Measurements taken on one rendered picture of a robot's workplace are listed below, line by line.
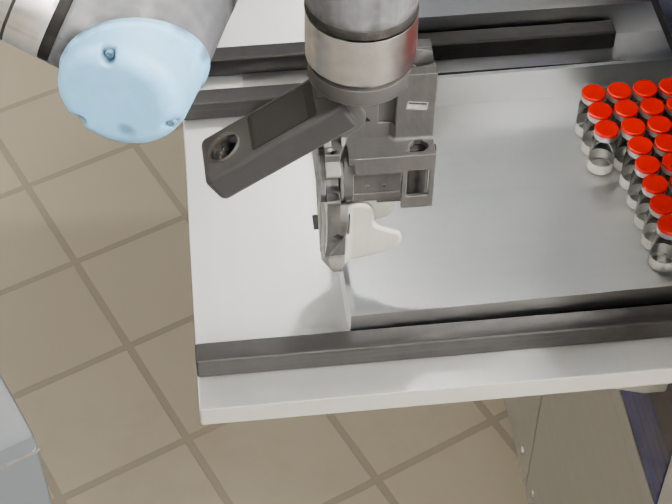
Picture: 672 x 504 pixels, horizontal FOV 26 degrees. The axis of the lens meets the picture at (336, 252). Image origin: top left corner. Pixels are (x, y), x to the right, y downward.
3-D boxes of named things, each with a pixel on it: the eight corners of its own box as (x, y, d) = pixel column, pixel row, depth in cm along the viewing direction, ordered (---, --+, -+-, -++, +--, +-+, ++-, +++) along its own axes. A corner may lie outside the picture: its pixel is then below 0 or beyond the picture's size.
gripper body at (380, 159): (432, 215, 105) (443, 89, 96) (313, 224, 104) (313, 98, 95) (416, 142, 110) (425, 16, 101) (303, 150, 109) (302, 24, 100)
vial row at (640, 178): (621, 119, 128) (629, 79, 124) (678, 271, 116) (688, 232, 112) (596, 121, 128) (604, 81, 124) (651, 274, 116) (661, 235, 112)
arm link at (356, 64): (310, 46, 92) (298, -32, 97) (310, 101, 95) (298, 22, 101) (427, 39, 93) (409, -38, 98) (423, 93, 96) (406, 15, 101)
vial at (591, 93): (596, 121, 128) (603, 82, 124) (602, 138, 126) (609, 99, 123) (571, 123, 127) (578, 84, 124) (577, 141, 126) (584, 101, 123)
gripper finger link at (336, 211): (347, 269, 107) (350, 185, 101) (326, 270, 107) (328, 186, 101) (340, 222, 110) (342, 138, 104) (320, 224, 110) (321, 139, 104)
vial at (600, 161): (608, 157, 125) (616, 117, 121) (615, 175, 123) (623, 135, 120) (583, 159, 124) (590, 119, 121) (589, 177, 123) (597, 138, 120)
